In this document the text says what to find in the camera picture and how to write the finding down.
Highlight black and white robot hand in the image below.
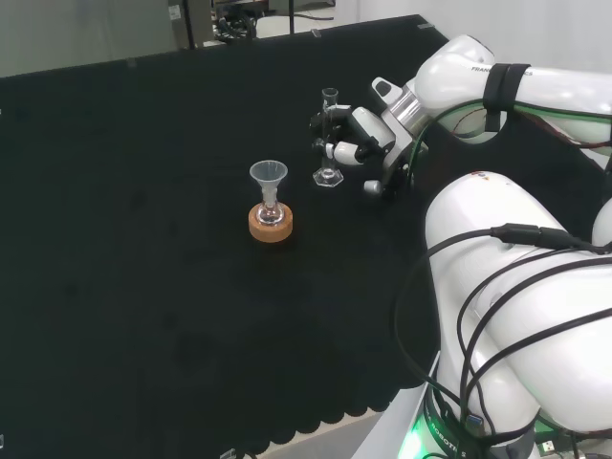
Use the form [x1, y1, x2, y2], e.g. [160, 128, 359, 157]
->
[309, 104, 398, 166]

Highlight clear glass graduated cylinder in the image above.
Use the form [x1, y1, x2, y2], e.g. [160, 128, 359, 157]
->
[312, 87, 345, 189]

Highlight clear plastic funnel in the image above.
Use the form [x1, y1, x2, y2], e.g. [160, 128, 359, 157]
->
[249, 161, 288, 205]

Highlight small round-bottom glass flask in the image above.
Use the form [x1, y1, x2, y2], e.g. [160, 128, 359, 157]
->
[255, 189, 284, 228]

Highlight black stand pole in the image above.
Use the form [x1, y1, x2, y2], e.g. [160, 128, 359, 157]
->
[183, 0, 198, 50]

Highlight black bench cloth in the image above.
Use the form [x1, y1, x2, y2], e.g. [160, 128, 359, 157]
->
[0, 13, 612, 449]

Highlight pale board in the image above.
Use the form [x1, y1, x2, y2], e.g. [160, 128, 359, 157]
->
[0, 0, 179, 78]

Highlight cork ring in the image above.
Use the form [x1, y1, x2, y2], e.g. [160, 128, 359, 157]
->
[248, 201, 295, 245]

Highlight coiled black cables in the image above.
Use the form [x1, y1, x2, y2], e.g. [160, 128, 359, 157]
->
[213, 10, 258, 43]

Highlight black cable with inline connector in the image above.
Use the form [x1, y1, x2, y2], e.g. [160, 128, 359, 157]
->
[393, 222, 612, 386]

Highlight green cable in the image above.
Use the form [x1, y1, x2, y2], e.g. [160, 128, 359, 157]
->
[408, 103, 612, 166]

